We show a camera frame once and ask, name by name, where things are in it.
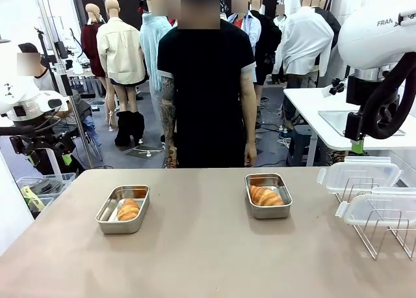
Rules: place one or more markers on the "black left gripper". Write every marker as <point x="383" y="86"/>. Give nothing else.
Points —
<point x="45" y="130"/>

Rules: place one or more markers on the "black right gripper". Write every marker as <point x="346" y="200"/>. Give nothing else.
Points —
<point x="359" y="91"/>

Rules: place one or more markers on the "clear plastic snap lid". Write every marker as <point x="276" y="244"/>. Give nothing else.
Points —
<point x="383" y="207"/>
<point x="357" y="172"/>

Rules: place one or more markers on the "golden croissant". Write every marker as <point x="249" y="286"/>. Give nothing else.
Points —
<point x="128" y="210"/>
<point x="265" y="196"/>

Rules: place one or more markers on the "rectangular steel container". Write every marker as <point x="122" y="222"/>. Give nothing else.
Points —
<point x="269" y="213"/>
<point x="120" y="229"/>

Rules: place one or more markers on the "person's left forearm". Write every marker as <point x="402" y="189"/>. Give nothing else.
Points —
<point x="249" y="122"/>

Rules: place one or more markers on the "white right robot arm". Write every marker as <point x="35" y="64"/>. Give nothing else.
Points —
<point x="367" y="41"/>

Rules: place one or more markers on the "person's tattooed right forearm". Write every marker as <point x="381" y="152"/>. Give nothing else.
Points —
<point x="168" y="125"/>

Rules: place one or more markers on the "person's right hand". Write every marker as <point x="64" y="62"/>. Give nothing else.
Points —
<point x="170" y="158"/>

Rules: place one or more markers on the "person's left hand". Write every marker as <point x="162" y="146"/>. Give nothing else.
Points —
<point x="251" y="155"/>

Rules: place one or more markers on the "clear plastic storage bin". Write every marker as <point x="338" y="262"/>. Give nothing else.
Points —
<point x="39" y="181"/>

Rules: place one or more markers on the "yellow green tool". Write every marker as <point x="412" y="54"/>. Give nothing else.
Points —
<point x="31" y="197"/>

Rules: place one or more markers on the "white side panel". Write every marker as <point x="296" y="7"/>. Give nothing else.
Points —
<point x="13" y="207"/>

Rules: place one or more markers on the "white side table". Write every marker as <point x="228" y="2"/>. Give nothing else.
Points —
<point x="308" y="109"/>

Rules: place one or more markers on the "dark step stool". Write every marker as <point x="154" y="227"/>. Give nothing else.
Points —
<point x="302" y="142"/>

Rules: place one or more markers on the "seated person in white shirt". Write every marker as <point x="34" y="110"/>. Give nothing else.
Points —
<point x="42" y="76"/>

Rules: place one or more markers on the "black boots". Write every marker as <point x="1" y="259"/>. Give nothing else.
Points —
<point x="130" y="129"/>

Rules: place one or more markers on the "mannequin in white shirt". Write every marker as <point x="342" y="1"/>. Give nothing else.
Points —
<point x="302" y="41"/>

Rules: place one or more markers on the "mannequin in black jacket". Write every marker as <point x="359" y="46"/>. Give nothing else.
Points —
<point x="333" y="21"/>

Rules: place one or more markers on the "black tablet on stand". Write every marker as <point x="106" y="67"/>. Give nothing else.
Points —
<point x="61" y="49"/>

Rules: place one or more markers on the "slanted metal pole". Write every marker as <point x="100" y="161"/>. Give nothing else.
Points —
<point x="52" y="34"/>

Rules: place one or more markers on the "mannequin in maroon dress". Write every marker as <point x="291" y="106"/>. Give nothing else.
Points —
<point x="89" y="41"/>

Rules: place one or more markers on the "mannequin in cream shirt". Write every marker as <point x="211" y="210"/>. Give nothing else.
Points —
<point x="120" y="50"/>

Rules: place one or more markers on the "mannequin in black outfit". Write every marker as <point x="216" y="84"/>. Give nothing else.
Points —
<point x="269" y="34"/>

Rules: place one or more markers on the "mannequin in light blue shirt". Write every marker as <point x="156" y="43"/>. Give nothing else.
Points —
<point x="151" y="44"/>

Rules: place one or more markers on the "person in black t-shirt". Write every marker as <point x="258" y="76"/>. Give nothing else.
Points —
<point x="204" y="99"/>

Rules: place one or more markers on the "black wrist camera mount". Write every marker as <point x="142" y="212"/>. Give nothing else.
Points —
<point x="336" y="86"/>

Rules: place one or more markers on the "mannequin floor base plate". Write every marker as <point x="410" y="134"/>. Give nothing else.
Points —
<point x="143" y="151"/>

